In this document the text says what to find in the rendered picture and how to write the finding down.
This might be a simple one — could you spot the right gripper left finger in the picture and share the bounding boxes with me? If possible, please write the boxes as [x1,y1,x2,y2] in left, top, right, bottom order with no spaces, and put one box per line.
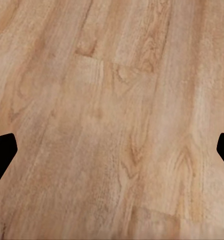
[0,133,18,179]

